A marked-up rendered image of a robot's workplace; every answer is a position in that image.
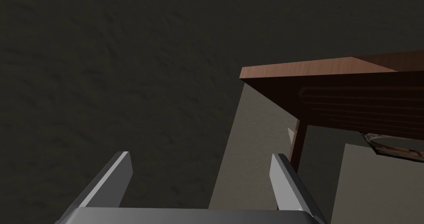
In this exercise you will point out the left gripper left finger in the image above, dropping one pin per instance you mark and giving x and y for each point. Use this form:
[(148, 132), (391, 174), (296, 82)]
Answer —
[(109, 184)]

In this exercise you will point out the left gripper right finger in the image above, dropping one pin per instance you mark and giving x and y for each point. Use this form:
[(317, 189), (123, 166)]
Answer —
[(286, 187)]

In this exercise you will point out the brown wooden table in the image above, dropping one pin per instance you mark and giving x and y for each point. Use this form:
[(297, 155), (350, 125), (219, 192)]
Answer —
[(347, 94)]

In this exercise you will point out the oval grey brown basket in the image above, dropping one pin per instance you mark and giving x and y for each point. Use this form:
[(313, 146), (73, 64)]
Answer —
[(394, 146)]

